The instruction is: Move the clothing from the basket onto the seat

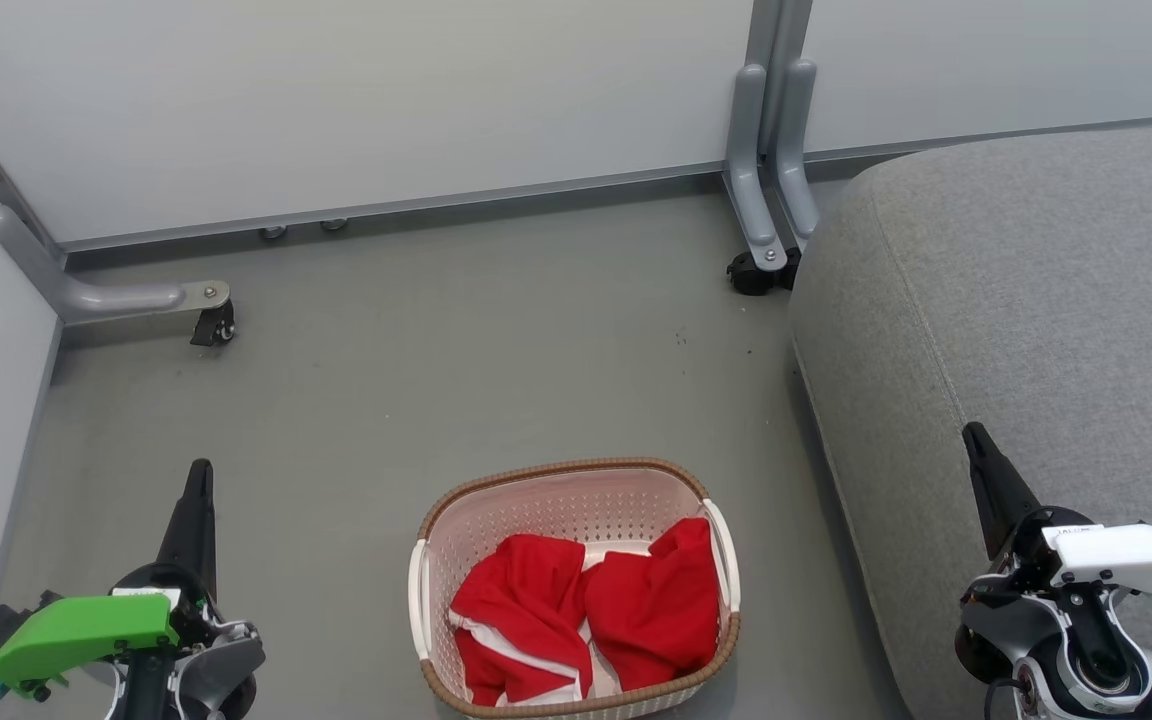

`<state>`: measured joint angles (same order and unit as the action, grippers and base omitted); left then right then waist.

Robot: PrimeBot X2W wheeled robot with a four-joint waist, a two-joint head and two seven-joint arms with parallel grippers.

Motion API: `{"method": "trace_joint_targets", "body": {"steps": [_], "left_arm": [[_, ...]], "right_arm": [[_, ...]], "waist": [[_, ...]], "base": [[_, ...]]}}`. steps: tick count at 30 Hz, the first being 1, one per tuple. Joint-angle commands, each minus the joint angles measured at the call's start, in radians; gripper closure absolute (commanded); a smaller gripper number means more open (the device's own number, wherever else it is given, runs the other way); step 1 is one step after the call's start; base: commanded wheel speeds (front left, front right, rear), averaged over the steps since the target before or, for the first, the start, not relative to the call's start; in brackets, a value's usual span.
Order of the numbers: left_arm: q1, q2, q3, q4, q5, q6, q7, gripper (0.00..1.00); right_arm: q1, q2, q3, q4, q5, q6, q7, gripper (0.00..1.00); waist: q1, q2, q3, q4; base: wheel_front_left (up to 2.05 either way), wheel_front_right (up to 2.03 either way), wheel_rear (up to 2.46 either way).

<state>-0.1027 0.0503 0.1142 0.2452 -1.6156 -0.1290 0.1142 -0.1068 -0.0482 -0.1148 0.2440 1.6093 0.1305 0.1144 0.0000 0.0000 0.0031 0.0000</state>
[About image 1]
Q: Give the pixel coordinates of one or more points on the long grey partition foot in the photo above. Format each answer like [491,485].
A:
[106,297]

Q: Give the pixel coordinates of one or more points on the grey upright partition foot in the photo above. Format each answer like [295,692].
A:
[794,150]
[748,170]

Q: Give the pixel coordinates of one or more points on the white perforated laundry basket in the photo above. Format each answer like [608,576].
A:
[536,505]

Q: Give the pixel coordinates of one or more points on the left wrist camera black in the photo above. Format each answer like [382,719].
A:
[1,625]

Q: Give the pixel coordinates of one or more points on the red cloth garment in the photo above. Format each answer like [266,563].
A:
[651,610]

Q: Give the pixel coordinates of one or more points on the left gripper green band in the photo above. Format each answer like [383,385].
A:
[76,625]

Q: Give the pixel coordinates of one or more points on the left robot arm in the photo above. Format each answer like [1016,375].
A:
[211,665]

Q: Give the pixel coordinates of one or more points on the grey fabric sofa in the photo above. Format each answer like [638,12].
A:
[1016,300]

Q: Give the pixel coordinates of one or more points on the black double caster wheel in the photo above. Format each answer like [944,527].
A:
[754,272]

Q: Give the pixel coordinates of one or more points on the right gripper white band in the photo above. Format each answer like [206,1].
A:
[1126,555]

